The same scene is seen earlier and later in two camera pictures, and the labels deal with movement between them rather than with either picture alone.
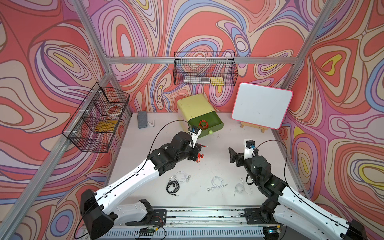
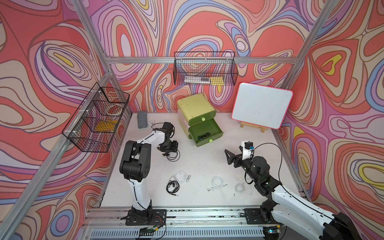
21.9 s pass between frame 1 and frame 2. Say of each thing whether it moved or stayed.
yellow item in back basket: stayed
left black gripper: moved
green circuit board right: stayed
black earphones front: stayed
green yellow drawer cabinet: moved
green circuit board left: stayed
